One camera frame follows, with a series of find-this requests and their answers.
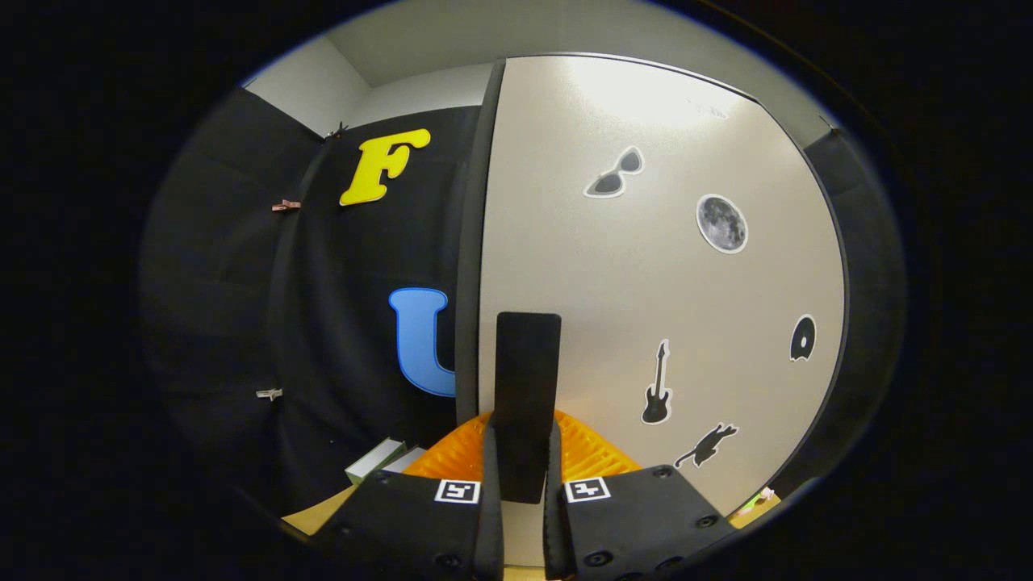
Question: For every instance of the green book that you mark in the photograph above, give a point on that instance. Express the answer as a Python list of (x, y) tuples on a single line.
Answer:
[(375, 460)]

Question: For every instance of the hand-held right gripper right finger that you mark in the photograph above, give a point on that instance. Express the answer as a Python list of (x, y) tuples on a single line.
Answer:
[(555, 541)]

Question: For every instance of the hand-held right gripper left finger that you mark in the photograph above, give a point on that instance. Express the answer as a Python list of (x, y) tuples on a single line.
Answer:
[(488, 532)]

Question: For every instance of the row of black backdrop clips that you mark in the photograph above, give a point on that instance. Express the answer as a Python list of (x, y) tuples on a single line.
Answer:
[(337, 129)]

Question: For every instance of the pink clothespin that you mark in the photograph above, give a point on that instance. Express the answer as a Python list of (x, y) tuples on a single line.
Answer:
[(286, 205)]

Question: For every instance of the dark framed cabinet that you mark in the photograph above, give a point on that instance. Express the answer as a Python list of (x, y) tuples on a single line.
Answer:
[(472, 242)]

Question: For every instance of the black backdrop cloth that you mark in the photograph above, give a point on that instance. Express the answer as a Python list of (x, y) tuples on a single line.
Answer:
[(339, 323)]

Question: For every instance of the grey clothespin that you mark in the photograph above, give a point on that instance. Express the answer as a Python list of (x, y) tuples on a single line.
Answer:
[(269, 394)]

